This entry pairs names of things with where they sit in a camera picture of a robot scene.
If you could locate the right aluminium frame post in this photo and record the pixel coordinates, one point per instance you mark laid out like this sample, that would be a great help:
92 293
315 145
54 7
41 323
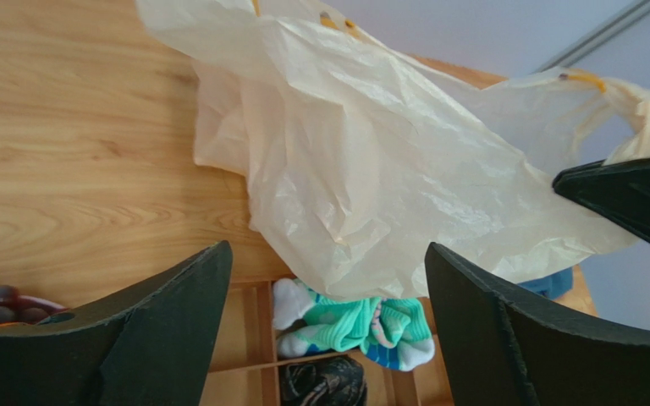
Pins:
614 26

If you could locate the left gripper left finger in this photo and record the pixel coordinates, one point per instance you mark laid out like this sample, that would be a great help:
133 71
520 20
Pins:
148 344

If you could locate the mint green sock roll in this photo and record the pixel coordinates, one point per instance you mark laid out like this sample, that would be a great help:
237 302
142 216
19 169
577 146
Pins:
312 323

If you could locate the blue cloth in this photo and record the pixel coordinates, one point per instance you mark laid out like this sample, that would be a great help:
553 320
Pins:
553 286

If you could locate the black patterned sock roll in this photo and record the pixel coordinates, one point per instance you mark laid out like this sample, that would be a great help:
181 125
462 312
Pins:
338 381

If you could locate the wooden divided tray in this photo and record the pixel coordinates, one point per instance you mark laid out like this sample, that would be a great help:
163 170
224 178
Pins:
245 365

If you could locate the pink plate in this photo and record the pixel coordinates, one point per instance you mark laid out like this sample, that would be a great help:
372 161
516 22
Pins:
49 304

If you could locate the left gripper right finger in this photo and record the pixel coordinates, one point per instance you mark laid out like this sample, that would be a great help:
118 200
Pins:
504 345

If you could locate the banana print plastic bag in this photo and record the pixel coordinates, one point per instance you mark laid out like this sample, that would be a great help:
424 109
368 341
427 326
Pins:
357 157

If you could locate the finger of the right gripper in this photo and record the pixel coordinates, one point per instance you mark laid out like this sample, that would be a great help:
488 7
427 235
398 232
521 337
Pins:
619 192

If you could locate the teal blue white sock roll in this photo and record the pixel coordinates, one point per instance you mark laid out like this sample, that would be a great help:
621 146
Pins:
398 335

